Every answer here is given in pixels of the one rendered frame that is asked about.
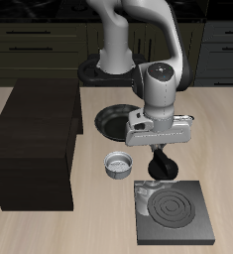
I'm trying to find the dark grey kitchen cupboard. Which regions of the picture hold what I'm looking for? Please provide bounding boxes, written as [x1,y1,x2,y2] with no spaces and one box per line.
[193,20,233,88]

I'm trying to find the black kitchen countertop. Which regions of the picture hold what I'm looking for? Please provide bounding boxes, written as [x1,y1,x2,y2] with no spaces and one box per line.
[0,0,233,24]

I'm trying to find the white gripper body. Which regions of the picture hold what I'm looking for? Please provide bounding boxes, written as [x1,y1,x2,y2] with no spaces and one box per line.
[124,114,194,148]

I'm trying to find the dark olive kitchen cupboards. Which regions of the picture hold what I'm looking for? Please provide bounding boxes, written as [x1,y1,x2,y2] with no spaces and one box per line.
[0,20,205,88]

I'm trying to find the dark grey stove plate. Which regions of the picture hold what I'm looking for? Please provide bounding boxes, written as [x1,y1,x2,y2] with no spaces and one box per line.
[133,180,217,246]

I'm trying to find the dark wooden cabinet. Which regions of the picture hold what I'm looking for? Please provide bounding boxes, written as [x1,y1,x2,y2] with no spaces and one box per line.
[0,77,84,212]

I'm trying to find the flat black base plate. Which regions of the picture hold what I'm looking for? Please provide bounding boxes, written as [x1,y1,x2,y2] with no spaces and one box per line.
[76,53,150,88]

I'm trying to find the round black stove knob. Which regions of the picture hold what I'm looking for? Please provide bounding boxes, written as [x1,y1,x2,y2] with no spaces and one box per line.
[147,148,179,182]

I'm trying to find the black frying pan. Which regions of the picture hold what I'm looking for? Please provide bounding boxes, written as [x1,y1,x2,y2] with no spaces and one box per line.
[93,103,144,143]

